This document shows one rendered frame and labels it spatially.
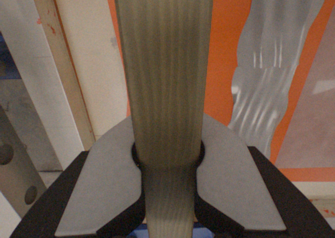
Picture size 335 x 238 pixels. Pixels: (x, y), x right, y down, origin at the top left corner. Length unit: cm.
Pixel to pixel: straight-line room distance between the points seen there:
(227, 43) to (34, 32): 18
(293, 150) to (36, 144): 175
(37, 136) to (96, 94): 155
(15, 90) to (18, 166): 136
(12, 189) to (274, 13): 33
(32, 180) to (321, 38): 38
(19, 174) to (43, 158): 165
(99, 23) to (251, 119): 21
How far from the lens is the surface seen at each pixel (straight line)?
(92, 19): 22
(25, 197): 32
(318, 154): 37
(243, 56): 23
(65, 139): 25
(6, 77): 34
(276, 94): 26
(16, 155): 28
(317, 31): 27
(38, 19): 20
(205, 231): 37
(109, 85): 24
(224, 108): 25
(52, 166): 197
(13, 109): 172
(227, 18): 22
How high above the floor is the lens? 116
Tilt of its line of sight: 59 degrees down
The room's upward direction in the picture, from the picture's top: 179 degrees clockwise
